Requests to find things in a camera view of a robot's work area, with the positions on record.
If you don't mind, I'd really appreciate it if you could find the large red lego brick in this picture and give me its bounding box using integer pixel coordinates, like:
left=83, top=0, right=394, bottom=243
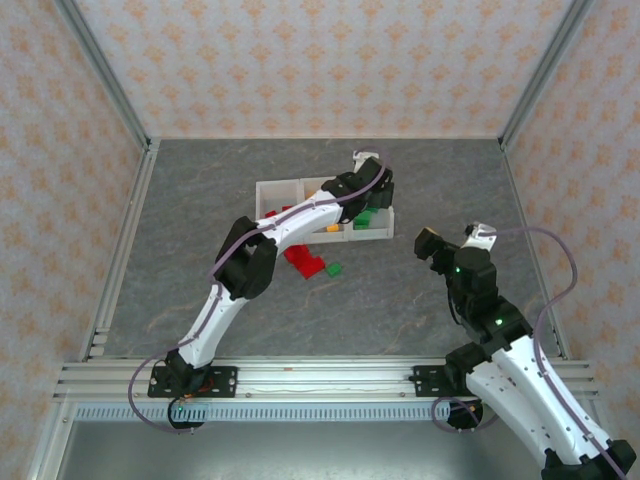
left=298, top=253, right=327, bottom=279
left=283, top=244, right=312, bottom=267

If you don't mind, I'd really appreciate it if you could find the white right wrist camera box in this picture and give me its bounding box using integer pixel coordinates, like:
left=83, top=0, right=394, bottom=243
left=463, top=221, right=500, bottom=251

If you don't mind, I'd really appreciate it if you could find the aluminium side floor rail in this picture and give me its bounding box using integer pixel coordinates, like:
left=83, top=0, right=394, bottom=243
left=499, top=139, right=574, bottom=360
left=79, top=139, right=162, bottom=362

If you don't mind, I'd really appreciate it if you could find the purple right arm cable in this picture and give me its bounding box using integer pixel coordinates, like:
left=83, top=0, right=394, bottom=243
left=432, top=227, right=626, bottom=480

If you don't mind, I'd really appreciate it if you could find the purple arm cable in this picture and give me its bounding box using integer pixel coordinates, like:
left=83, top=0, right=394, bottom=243
left=128, top=146, right=394, bottom=435
left=432, top=227, right=626, bottom=480

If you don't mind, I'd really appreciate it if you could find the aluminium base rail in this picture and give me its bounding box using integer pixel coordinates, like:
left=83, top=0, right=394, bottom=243
left=54, top=355, right=599, bottom=401

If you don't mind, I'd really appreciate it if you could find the grey slotted cable duct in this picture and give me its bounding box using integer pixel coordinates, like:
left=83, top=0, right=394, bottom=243
left=73, top=402, right=484, bottom=424

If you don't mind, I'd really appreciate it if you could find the aluminium corner post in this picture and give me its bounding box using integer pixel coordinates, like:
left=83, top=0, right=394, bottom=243
left=499, top=0, right=599, bottom=151
left=52, top=0, right=152, bottom=151

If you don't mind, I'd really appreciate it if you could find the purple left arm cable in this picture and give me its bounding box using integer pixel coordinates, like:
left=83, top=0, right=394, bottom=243
left=128, top=146, right=394, bottom=435

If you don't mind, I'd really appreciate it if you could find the aluminium lower frame bar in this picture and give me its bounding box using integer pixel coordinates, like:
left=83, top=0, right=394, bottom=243
left=27, top=399, right=76, bottom=480

